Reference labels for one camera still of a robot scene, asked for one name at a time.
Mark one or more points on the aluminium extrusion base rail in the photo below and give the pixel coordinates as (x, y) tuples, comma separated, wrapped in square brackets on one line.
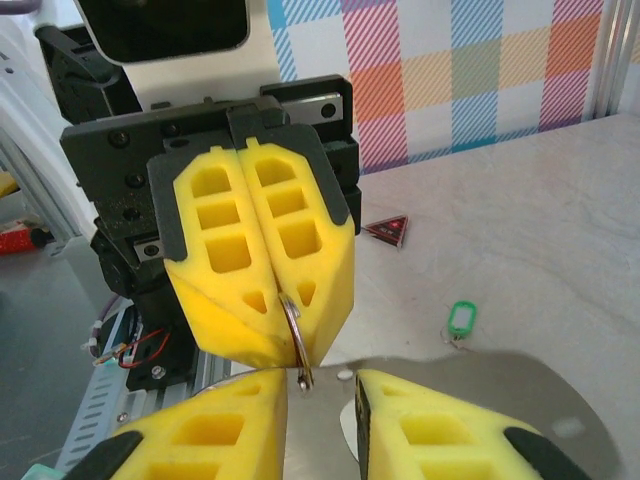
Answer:
[(175, 395)]

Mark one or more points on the red speckled object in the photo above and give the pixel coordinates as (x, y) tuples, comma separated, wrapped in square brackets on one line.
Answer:
[(20, 241)]

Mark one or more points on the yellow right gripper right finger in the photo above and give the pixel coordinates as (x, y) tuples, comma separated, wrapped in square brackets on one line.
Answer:
[(380, 465)]

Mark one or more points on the green plastic key tag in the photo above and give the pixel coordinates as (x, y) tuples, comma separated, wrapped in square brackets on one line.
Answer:
[(462, 319)]

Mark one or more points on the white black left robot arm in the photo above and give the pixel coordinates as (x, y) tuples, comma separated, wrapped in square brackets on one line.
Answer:
[(160, 312)]

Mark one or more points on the aluminium frame post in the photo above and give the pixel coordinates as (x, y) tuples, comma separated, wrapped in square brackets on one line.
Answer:
[(615, 55)]

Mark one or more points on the red black triangle tag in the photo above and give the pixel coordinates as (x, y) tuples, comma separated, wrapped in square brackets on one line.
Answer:
[(392, 227)]

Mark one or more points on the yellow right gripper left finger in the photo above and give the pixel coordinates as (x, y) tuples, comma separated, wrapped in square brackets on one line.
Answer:
[(250, 450)]

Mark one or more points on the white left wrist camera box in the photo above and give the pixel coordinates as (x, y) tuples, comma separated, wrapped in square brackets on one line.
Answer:
[(170, 20)]

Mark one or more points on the silver split keyring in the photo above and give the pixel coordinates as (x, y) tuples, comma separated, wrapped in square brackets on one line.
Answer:
[(298, 340)]

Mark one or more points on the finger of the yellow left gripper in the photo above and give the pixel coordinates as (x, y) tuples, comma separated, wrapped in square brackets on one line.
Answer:
[(330, 270), (215, 310)]

